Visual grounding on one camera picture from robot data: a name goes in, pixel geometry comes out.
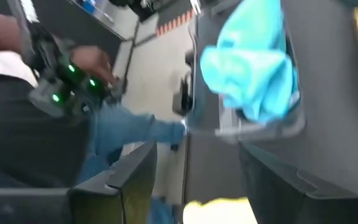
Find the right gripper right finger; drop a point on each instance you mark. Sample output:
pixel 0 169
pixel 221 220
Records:
pixel 275 193

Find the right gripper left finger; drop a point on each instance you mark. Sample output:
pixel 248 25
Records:
pixel 126 196

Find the light blue microfiber towel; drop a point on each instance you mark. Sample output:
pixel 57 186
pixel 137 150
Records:
pixel 247 71

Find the clear plastic basket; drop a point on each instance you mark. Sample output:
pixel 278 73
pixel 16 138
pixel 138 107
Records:
pixel 297 124

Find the person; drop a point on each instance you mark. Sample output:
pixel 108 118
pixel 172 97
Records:
pixel 26 140

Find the person's hand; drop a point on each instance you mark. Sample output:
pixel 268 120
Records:
pixel 92 60

